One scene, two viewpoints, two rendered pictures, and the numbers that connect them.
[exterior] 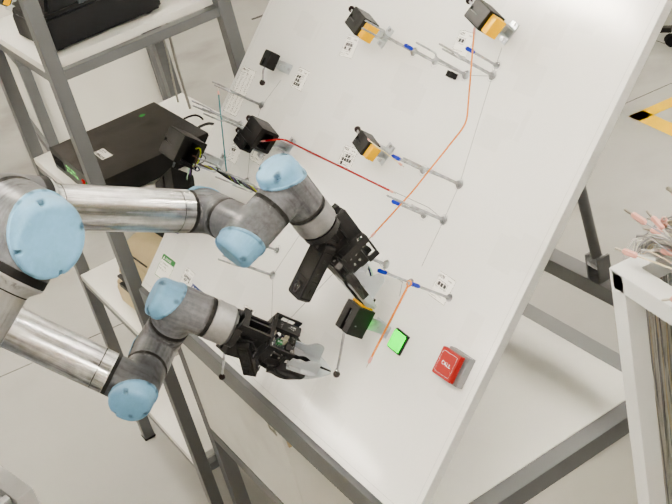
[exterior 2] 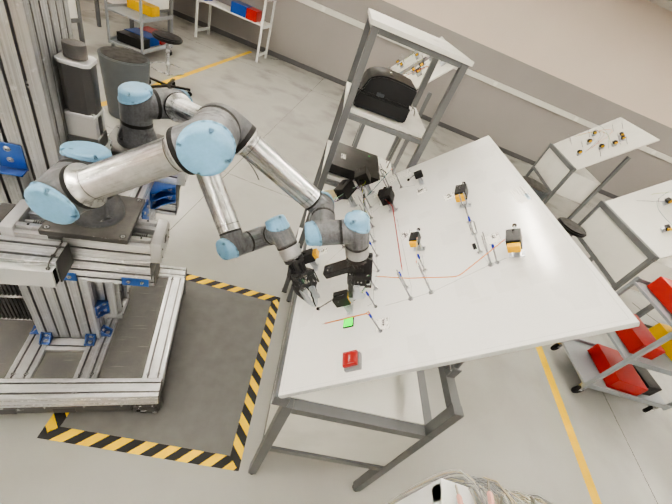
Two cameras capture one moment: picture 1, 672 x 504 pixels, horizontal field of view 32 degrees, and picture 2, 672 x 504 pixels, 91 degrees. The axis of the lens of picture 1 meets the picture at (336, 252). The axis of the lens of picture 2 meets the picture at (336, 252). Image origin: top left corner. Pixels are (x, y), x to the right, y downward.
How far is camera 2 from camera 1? 0.99 m
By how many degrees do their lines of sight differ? 13
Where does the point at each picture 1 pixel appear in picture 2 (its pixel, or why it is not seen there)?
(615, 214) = not seen: hidden behind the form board
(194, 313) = (280, 240)
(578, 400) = (395, 402)
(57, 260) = (200, 166)
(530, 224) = (439, 344)
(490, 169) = (448, 301)
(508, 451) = (350, 395)
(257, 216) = (329, 230)
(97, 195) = (271, 157)
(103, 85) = (382, 143)
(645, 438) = not seen: outside the picture
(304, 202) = (355, 242)
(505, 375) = not seen: hidden behind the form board
